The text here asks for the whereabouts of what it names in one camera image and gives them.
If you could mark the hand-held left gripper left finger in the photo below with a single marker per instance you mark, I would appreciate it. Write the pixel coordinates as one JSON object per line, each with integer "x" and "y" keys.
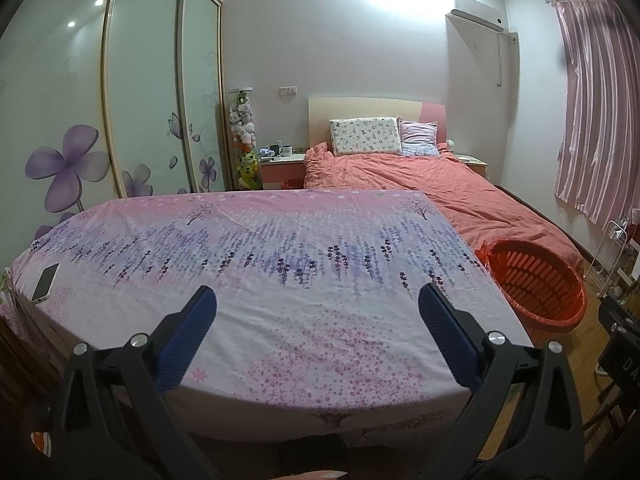
{"x": 192, "y": 330}

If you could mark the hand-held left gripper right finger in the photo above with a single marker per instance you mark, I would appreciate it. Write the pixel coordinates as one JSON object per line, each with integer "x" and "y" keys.
{"x": 445, "y": 330}

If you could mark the floral pink tablecloth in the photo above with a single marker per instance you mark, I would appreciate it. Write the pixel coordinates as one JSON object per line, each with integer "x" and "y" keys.
{"x": 280, "y": 290}

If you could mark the bed with coral duvet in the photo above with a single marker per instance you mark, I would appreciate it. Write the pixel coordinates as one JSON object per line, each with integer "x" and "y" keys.
{"x": 450, "y": 195}

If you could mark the white smartphone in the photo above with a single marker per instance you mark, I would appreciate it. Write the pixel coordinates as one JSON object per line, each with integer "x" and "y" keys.
{"x": 45, "y": 282}

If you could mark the pink nightstand with book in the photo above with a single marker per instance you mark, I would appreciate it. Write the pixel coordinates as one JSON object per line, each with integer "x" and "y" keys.
{"x": 472, "y": 165}

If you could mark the small red bin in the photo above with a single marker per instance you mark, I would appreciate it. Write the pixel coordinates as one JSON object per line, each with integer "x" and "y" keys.
{"x": 292, "y": 184}

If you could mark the pink nightstand with clutter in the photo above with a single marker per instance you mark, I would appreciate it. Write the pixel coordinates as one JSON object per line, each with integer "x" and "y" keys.
{"x": 280, "y": 170}

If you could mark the pink striped pillow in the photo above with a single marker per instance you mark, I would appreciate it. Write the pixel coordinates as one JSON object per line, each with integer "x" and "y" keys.
{"x": 417, "y": 135}

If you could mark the white mug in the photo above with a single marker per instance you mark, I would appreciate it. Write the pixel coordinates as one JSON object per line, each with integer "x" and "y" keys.
{"x": 286, "y": 150}

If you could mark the white floral pillow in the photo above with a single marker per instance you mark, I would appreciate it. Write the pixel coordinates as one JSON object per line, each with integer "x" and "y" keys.
{"x": 365, "y": 135}

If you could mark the flower-print sliding wardrobe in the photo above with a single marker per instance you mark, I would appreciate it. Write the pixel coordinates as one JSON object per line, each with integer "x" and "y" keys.
{"x": 125, "y": 110}

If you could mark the pink striped curtain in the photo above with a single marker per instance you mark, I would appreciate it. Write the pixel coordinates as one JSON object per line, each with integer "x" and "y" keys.
{"x": 600, "y": 110}

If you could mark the cream and pink headboard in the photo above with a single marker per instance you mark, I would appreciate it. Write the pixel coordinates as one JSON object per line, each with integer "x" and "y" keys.
{"x": 360, "y": 107}

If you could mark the white air conditioner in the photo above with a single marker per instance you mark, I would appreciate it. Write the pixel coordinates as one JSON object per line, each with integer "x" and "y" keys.
{"x": 477, "y": 12}

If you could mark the white curtain rod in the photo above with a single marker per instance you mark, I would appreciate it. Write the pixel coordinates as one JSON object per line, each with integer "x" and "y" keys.
{"x": 575, "y": 0}

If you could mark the white wall socket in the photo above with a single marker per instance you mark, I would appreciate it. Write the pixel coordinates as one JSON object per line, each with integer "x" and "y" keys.
{"x": 288, "y": 90}

